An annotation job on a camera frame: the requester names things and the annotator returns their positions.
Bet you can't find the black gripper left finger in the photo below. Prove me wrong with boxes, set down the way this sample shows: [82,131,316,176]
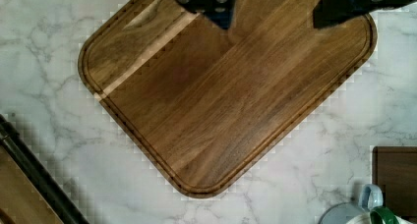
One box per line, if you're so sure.
[175,0,235,29]

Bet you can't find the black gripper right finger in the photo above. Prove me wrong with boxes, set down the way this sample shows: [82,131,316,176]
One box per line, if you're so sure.
[313,0,416,28]

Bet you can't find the wooden drawer unit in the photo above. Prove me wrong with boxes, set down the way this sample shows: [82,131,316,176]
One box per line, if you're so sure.
[0,148,63,224]

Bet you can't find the wooden cutting board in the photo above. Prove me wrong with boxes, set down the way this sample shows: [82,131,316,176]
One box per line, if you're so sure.
[79,0,377,198]

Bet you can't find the dark wooden coaster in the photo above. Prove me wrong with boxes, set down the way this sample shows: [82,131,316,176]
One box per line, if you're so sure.
[372,146,417,224]

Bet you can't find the green mug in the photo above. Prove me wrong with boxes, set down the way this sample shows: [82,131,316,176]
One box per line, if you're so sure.
[346,206,413,224]

